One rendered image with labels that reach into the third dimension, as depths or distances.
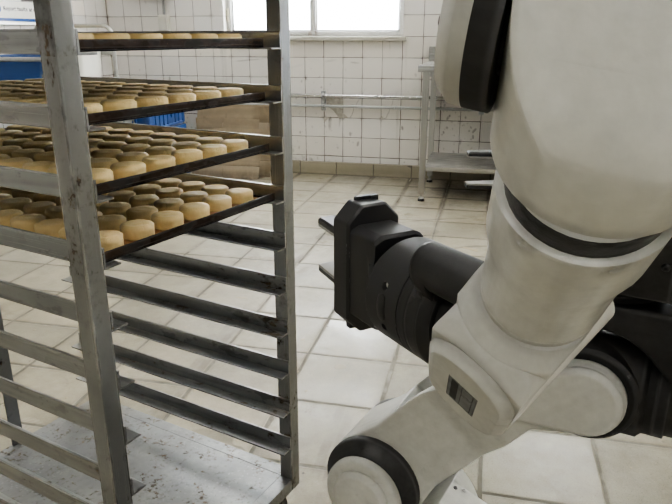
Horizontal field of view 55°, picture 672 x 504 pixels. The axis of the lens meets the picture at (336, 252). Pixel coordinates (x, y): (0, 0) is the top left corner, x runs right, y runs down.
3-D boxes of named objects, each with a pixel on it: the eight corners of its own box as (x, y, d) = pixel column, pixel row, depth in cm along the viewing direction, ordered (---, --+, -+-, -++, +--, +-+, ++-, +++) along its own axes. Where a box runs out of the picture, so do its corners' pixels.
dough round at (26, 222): (6, 235, 97) (4, 222, 96) (18, 225, 102) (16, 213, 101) (41, 234, 98) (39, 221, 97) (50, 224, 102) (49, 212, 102)
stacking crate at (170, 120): (138, 122, 512) (136, 96, 506) (185, 123, 505) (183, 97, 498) (98, 132, 456) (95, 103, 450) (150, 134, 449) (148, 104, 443)
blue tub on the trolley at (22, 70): (16, 82, 380) (11, 54, 375) (78, 83, 374) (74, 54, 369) (-19, 86, 352) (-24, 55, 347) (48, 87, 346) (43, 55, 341)
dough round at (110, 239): (113, 240, 95) (111, 227, 94) (131, 247, 91) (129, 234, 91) (80, 248, 91) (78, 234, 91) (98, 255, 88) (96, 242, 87)
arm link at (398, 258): (401, 311, 64) (484, 361, 54) (316, 333, 60) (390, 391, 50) (405, 188, 60) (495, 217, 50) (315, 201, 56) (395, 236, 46)
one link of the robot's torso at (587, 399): (405, 482, 107) (670, 374, 81) (355, 552, 93) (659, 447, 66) (353, 406, 108) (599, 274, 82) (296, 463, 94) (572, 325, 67)
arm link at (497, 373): (576, 358, 46) (632, 284, 34) (492, 449, 44) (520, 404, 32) (504, 299, 48) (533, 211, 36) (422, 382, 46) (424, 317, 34)
